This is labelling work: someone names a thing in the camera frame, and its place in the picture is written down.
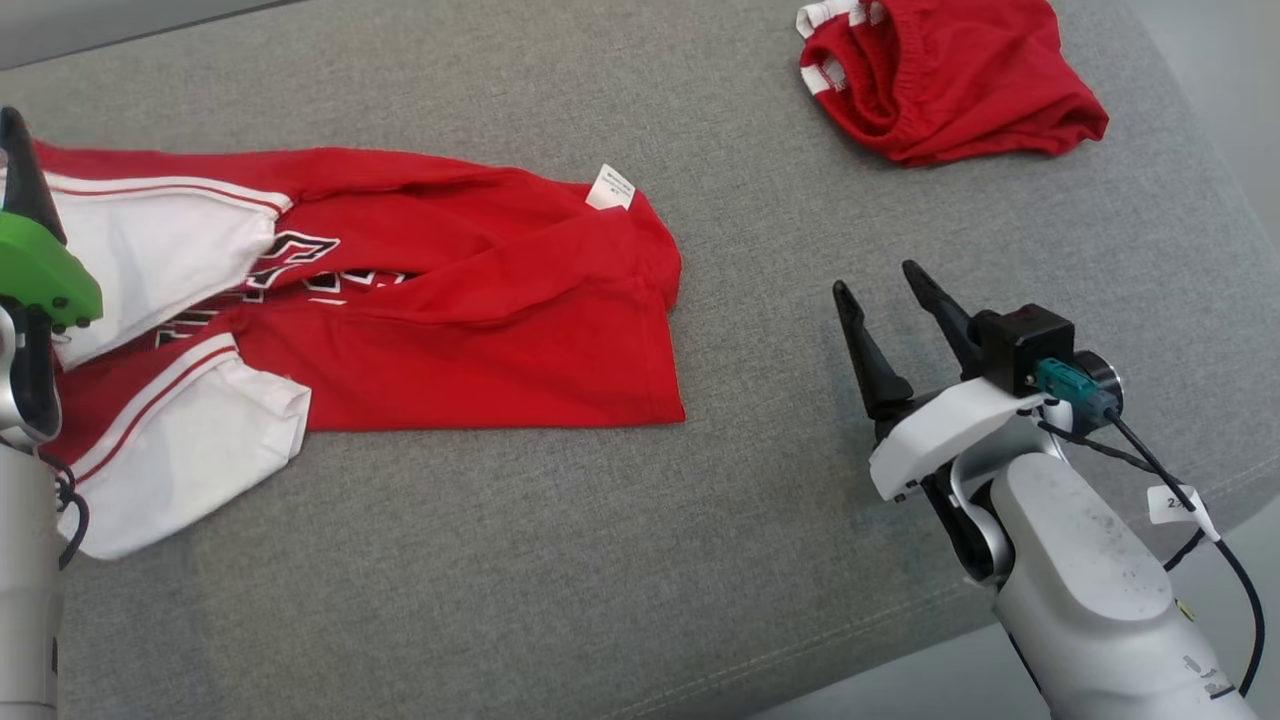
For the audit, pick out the red jersey with white sleeves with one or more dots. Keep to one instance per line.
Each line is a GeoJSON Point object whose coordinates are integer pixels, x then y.
{"type": "Point", "coordinates": [500, 340]}

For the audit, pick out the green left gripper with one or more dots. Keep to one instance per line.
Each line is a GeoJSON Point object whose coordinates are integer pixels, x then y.
{"type": "Point", "coordinates": [40, 265]}

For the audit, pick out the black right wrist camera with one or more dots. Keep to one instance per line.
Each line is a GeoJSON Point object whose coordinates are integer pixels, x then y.
{"type": "Point", "coordinates": [1025, 345]}

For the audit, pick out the red shorts with white stripes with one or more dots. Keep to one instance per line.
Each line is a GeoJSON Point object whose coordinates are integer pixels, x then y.
{"type": "Point", "coordinates": [980, 90]}

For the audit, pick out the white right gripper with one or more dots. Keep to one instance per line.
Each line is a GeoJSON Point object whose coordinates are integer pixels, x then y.
{"type": "Point", "coordinates": [940, 430]}

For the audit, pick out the teal right camera connector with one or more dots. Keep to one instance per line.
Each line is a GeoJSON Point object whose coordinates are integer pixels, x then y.
{"type": "Point", "coordinates": [1065, 380]}

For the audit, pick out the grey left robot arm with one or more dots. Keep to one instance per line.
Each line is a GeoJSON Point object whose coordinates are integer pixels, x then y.
{"type": "Point", "coordinates": [25, 550]}

